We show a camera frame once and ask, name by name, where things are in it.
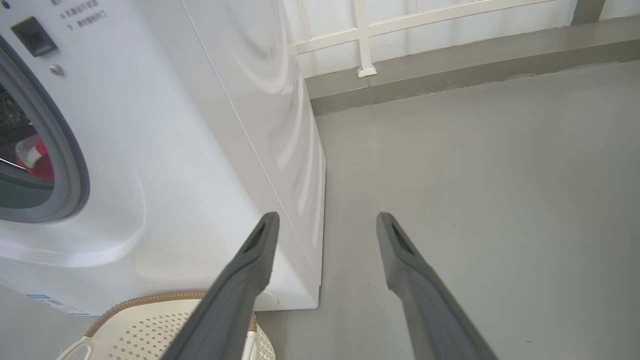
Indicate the red and white garment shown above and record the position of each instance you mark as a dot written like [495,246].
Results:
[42,160]

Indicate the cream laundry basket brown rim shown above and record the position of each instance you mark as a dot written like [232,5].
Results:
[150,330]

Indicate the white metal railing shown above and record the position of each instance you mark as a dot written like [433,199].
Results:
[362,35]

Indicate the small silver screw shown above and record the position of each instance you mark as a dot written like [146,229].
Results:
[56,69]

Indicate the steel washing machine drum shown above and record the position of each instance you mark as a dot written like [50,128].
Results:
[10,115]

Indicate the white front-load washing machine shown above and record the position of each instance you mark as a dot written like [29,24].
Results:
[175,150]

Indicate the grey rubber door gasket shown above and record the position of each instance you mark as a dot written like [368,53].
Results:
[75,165]

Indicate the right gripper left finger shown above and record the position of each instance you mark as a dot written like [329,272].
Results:
[235,300]

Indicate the round white filter cover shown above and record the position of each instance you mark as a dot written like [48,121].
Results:
[267,300]

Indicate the blue energy label sticker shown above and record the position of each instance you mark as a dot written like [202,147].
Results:
[57,305]

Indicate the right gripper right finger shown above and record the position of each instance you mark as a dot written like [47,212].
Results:
[430,310]

